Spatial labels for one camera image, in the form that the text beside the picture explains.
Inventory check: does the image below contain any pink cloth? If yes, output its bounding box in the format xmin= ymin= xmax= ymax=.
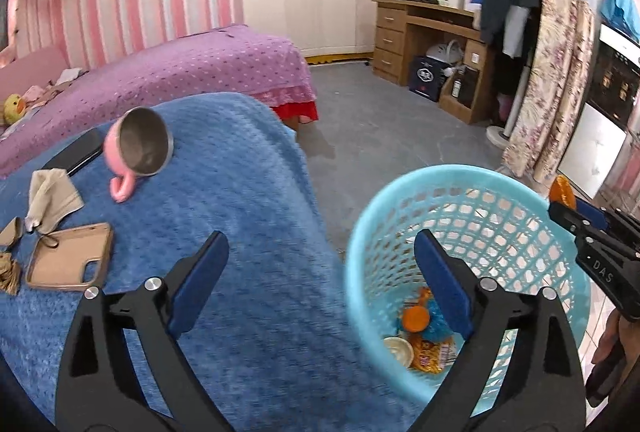
xmin=22 ymin=85 xmax=56 ymax=106

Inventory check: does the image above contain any yellow duck plush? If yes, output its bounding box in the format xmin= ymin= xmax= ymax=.
xmin=2 ymin=93 xmax=28 ymax=125

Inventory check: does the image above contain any brown phone case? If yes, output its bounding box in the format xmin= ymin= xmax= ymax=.
xmin=25 ymin=222 xmax=115 ymax=293

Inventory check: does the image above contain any orange bottle cap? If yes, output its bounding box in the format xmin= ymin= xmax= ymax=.
xmin=402 ymin=306 xmax=431 ymax=332

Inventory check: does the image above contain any pink mug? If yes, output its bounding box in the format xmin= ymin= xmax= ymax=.
xmin=103 ymin=107 xmax=175 ymax=204

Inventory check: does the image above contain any light blue plastic basket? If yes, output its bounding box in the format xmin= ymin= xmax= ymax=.
xmin=345 ymin=165 xmax=592 ymax=418

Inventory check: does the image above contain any beige napkin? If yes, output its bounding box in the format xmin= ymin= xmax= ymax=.
xmin=24 ymin=168 xmax=84 ymax=235

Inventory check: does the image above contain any purple dotted bed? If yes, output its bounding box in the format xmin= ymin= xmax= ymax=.
xmin=0 ymin=23 xmax=319 ymax=180

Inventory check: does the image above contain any beige floral curtain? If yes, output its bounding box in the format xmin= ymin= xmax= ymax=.
xmin=501 ymin=0 xmax=598 ymax=185

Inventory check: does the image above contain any printed snack packet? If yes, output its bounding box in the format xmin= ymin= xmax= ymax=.
xmin=397 ymin=287 xmax=458 ymax=375

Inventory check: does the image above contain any black gift box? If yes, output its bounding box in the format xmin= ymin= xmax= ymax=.
xmin=407 ymin=56 xmax=448 ymax=102

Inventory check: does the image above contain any white standing fan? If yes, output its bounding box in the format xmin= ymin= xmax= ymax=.
xmin=486 ymin=60 xmax=531 ymax=148

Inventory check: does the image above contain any light blue cloth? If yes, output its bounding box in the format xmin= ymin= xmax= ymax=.
xmin=600 ymin=0 xmax=640 ymax=43

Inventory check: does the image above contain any blue fleece blanket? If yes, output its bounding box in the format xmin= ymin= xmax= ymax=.
xmin=0 ymin=92 xmax=426 ymax=432

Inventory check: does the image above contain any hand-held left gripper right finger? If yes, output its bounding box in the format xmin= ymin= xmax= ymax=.
xmin=410 ymin=229 xmax=587 ymax=432

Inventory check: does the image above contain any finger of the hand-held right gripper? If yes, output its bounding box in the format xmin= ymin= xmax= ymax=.
xmin=574 ymin=197 xmax=640 ymax=243
xmin=547 ymin=201 xmax=640 ymax=261

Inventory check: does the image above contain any cream round lid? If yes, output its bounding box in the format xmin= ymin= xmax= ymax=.
xmin=383 ymin=336 xmax=415 ymax=369

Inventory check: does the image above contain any white round appliance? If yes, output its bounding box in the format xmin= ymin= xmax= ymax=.
xmin=425 ymin=40 xmax=463 ymax=66

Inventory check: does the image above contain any brown paper ball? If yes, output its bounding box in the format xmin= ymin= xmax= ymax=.
xmin=0 ymin=251 xmax=22 ymax=297

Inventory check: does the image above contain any wooden desk with drawers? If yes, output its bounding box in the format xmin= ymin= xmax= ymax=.
xmin=371 ymin=0 xmax=496 ymax=125

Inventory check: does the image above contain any open cardboard box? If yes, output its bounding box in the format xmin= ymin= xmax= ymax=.
xmin=439 ymin=65 xmax=482 ymax=110

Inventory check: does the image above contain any black smartphone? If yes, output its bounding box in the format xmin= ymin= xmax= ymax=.
xmin=42 ymin=129 xmax=106 ymax=178

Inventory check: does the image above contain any white water dispenser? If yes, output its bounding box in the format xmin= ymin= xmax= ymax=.
xmin=557 ymin=25 xmax=640 ymax=200

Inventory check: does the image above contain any person's right hand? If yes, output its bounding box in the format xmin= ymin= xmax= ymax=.
xmin=585 ymin=312 xmax=640 ymax=408

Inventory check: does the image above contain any orange plastic bag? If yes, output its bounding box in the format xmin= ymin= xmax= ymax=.
xmin=549 ymin=173 xmax=577 ymax=209

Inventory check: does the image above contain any pink covered headboard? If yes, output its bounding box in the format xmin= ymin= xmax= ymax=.
xmin=0 ymin=45 xmax=71 ymax=86

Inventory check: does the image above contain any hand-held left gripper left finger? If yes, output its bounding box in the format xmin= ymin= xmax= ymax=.
xmin=54 ymin=230 xmax=236 ymax=432

